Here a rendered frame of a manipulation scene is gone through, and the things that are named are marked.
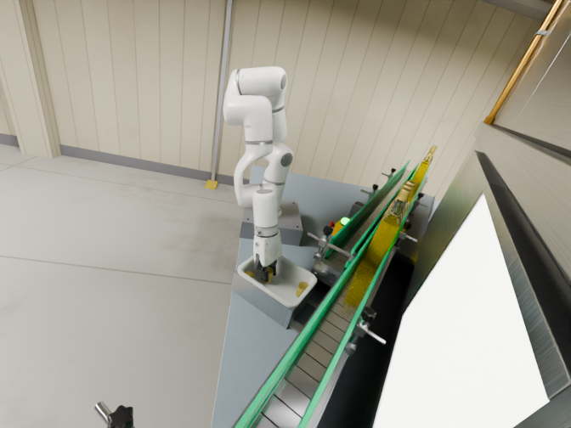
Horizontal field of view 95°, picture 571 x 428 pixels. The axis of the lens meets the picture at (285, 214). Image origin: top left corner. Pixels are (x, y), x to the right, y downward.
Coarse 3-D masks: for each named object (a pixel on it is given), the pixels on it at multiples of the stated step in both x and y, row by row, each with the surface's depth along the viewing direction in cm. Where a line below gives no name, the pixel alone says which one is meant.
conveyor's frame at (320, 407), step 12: (420, 192) 180; (408, 216) 139; (396, 240) 112; (324, 252) 93; (384, 264) 95; (324, 288) 95; (324, 300) 73; (372, 300) 78; (288, 348) 59; (336, 372) 56; (264, 384) 51; (324, 396) 51; (324, 408) 50; (312, 420) 47
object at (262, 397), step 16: (368, 240) 90; (352, 272) 84; (336, 288) 66; (320, 320) 66; (304, 336) 52; (288, 352) 48; (288, 368) 52; (272, 384) 43; (256, 400) 40; (256, 416) 43
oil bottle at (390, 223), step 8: (384, 216) 82; (392, 216) 81; (400, 216) 82; (384, 224) 82; (392, 224) 81; (400, 224) 82; (376, 232) 84; (384, 232) 83; (392, 232) 82; (376, 240) 85; (384, 240) 84; (392, 240) 83; (368, 248) 88; (376, 248) 86; (384, 248) 85; (368, 256) 89; (376, 256) 87; (368, 264) 90; (376, 264) 88
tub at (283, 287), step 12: (240, 264) 84; (252, 264) 89; (276, 264) 93; (288, 264) 90; (276, 276) 93; (288, 276) 92; (300, 276) 89; (312, 276) 87; (264, 288) 77; (276, 288) 88; (288, 288) 89; (312, 288) 83; (288, 300) 85; (300, 300) 76
